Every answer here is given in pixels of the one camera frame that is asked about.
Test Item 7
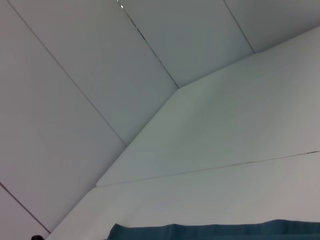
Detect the teal blue printed t-shirt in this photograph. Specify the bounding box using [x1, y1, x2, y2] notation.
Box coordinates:
[106, 219, 320, 240]

